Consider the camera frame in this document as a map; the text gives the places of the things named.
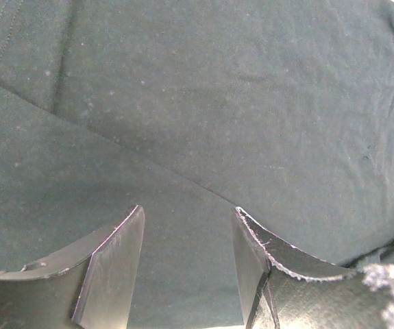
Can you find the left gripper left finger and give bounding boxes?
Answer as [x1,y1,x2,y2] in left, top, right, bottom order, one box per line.
[0,206,145,328]

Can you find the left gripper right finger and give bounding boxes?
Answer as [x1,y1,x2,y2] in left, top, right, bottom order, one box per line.
[231,207,394,328]

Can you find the black t shirt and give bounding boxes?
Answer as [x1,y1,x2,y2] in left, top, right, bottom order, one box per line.
[0,1,394,328]

